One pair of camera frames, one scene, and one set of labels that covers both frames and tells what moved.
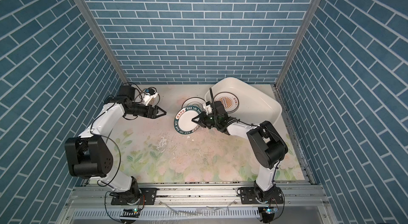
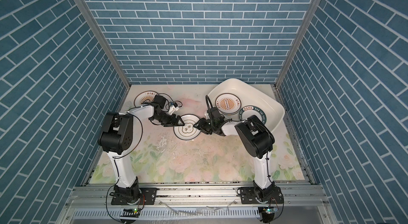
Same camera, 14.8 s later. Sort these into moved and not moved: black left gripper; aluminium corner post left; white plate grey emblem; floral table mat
Moved: black left gripper; white plate grey emblem
Not moved: floral table mat; aluminium corner post left
